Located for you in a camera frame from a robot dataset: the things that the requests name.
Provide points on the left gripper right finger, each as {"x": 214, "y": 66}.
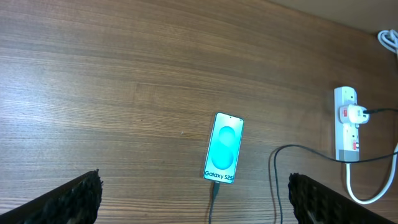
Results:
{"x": 316, "y": 203}

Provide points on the white USB charger plug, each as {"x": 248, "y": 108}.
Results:
{"x": 353, "y": 114}

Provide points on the white power strip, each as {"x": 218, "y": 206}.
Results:
{"x": 346, "y": 135}

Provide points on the Galaxy S25 smartphone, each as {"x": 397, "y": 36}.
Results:
{"x": 223, "y": 149}

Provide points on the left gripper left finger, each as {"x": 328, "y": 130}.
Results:
{"x": 77, "y": 201}

